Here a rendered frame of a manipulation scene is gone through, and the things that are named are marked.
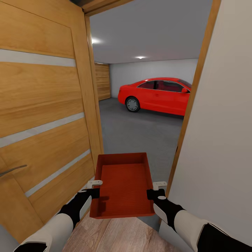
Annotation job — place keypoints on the storage box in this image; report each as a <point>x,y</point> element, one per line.
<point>126,178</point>

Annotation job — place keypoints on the car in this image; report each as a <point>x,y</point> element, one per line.
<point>169,95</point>

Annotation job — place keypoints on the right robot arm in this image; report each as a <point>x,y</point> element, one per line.
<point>199,234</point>

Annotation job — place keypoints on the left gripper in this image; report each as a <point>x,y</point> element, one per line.
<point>95,192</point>

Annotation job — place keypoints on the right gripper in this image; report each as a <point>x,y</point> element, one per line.
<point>151,193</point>

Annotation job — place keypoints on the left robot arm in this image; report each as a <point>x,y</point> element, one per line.
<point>53,236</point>

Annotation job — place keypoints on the garage door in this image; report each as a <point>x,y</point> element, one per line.
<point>103,80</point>

